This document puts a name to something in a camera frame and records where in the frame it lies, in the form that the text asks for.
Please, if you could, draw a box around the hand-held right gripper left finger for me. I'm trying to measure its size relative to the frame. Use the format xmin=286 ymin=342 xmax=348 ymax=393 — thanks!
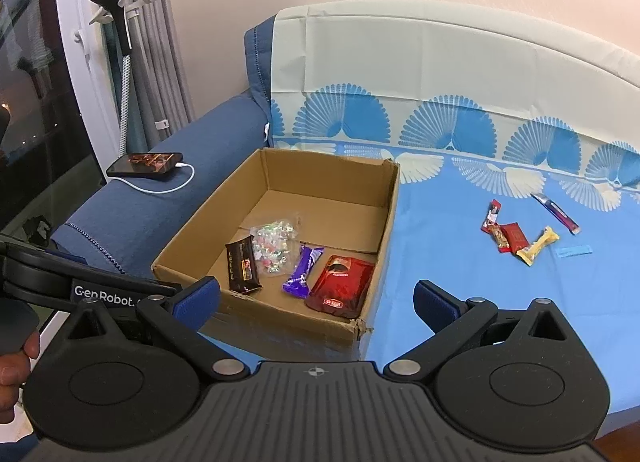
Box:
xmin=64 ymin=276 xmax=252 ymax=385

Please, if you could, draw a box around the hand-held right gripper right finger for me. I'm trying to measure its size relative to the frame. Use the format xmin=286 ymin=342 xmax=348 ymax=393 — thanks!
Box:
xmin=382 ymin=279 xmax=582 ymax=385

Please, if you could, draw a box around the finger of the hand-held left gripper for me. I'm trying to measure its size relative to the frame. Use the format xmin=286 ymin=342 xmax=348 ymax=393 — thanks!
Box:
xmin=0 ymin=234 xmax=182 ymax=293

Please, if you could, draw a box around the dark brown chocolate bar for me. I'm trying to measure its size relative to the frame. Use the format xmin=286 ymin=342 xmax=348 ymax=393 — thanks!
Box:
xmin=224 ymin=237 xmax=264 ymax=296

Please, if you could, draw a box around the small clear candy bar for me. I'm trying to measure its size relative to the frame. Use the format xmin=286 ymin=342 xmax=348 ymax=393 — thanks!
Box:
xmin=490 ymin=226 xmax=512 ymax=255

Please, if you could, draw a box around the clear bag of candies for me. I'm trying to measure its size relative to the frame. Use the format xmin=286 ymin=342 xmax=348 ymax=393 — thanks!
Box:
xmin=248 ymin=214 xmax=304 ymax=277

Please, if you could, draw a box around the red snack pouch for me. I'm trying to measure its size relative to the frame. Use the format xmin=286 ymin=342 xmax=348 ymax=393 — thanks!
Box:
xmin=304 ymin=254 xmax=376 ymax=317

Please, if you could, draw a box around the square red snack packet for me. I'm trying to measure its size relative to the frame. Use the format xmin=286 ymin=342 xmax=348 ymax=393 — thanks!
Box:
xmin=501 ymin=223 xmax=531 ymax=253

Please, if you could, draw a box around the thin red snack bar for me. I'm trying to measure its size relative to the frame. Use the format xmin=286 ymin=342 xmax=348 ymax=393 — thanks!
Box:
xmin=480 ymin=199 xmax=502 ymax=235

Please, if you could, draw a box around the purple snack packet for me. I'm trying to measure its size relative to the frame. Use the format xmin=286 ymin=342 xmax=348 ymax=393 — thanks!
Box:
xmin=282 ymin=244 xmax=325 ymax=299

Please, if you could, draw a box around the yellow wafer packet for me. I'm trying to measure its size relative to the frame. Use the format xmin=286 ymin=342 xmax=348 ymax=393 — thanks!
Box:
xmin=516 ymin=226 xmax=560 ymax=265

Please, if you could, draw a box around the cardboard box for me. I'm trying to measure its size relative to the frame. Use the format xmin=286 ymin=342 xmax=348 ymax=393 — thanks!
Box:
xmin=151 ymin=147 xmax=401 ymax=364

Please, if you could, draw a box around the long purple white stick packet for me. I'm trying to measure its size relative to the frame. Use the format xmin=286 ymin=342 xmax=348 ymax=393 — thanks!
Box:
xmin=531 ymin=193 xmax=582 ymax=234

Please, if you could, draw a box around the person's left hand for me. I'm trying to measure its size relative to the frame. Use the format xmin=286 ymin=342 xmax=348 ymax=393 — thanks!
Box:
xmin=0 ymin=331 xmax=42 ymax=414

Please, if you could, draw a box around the black smartphone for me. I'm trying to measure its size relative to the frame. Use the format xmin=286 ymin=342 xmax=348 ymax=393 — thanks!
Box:
xmin=106 ymin=152 xmax=184 ymax=178

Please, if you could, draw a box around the blue sofa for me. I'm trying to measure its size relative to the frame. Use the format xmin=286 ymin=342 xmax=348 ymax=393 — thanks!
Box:
xmin=50 ymin=12 xmax=282 ymax=279

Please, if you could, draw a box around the fan-print blue sheet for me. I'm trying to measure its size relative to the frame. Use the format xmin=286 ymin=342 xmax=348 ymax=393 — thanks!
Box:
xmin=200 ymin=0 xmax=640 ymax=415

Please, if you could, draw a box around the grey curtain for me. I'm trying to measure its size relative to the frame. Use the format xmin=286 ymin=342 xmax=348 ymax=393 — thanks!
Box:
xmin=127 ymin=0 xmax=196 ymax=150

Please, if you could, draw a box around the garment steamer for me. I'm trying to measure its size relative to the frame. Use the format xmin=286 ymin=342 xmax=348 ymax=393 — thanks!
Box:
xmin=87 ymin=0 xmax=135 ymax=154

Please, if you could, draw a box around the white charging cable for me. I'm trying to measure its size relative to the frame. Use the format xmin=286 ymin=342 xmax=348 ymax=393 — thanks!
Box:
xmin=120 ymin=161 xmax=196 ymax=195

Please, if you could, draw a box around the white window frame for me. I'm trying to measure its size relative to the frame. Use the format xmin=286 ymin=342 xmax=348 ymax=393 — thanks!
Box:
xmin=50 ymin=0 xmax=132 ymax=185

